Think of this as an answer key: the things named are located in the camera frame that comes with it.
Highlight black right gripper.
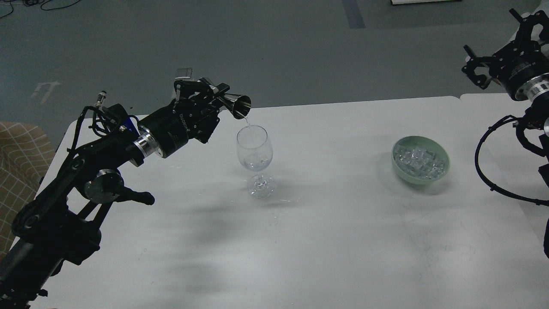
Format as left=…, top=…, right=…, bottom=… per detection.
left=462, top=8, right=549, bottom=100

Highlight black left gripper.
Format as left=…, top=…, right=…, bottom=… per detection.
left=133, top=78, right=232, bottom=158

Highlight steel double jigger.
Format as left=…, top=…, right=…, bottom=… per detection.
left=212, top=83, right=252, bottom=119

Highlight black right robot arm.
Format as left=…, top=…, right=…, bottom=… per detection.
left=461, top=9, right=549, bottom=206

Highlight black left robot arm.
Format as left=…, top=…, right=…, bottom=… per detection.
left=1, top=78, right=251, bottom=309

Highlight clear wine glass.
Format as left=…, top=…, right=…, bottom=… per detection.
left=236, top=125, right=276, bottom=198

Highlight ice cubes in bowl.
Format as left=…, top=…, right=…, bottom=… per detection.
left=393, top=144, right=447, bottom=180

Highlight metal floor plate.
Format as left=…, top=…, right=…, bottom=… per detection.
left=174, top=68, right=193, bottom=80

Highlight person in white shirt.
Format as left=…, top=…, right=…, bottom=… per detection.
left=490, top=0, right=548, bottom=100

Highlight green bowl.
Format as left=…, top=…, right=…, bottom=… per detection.
left=391, top=136, right=450, bottom=185

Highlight checkered brown cushion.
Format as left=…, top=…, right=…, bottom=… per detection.
left=0, top=121, right=55, bottom=258

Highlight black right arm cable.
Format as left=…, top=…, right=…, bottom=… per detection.
left=474, top=115, right=549, bottom=206

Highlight black floor cable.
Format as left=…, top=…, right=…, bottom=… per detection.
left=0, top=0, right=82, bottom=18

